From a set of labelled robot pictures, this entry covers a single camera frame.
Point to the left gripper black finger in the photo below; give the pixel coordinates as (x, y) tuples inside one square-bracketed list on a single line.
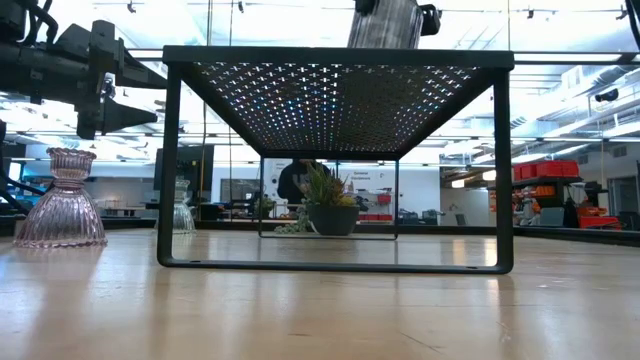
[(122, 116), (140, 75)]

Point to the silver metal candle holder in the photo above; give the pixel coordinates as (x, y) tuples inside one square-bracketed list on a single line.
[(385, 27)]

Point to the green tinted glass candle holder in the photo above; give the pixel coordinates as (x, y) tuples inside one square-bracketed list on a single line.
[(183, 215)]

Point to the pink ribbed glass candle holder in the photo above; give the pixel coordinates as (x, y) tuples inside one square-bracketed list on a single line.
[(60, 215)]

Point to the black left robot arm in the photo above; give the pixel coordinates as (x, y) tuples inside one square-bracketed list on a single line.
[(30, 62)]

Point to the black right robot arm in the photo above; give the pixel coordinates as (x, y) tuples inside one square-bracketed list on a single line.
[(636, 20)]

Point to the black perforated metal shelf riser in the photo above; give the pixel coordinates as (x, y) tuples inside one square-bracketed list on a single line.
[(335, 55)]

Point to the black monitor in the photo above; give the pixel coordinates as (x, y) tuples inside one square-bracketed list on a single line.
[(195, 170)]

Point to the small background plant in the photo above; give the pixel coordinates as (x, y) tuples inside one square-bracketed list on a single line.
[(265, 206)]

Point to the small red storage bin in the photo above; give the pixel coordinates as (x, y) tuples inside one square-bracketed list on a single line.
[(525, 171)]

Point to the person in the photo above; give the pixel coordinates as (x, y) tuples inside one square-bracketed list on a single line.
[(292, 185)]

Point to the large red storage bin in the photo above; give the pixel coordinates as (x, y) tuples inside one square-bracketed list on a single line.
[(557, 169)]

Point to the black shelving rack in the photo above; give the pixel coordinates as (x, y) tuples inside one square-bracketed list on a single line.
[(550, 180)]

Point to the row of red bins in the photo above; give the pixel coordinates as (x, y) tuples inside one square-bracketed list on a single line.
[(376, 217)]

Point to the orange storage bin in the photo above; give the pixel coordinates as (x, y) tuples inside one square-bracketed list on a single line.
[(544, 191)]

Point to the succulent plant in black pot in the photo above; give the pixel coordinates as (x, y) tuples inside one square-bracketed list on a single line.
[(332, 220)]

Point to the low red storage bin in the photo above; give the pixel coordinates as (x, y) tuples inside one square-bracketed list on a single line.
[(600, 222)]

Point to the red wall box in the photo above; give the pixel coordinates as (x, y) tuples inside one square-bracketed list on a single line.
[(384, 198)]

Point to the black ceiling camera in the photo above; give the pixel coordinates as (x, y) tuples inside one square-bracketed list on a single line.
[(606, 95)]

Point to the black aluminium table frame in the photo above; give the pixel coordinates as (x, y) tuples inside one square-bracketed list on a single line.
[(550, 234)]

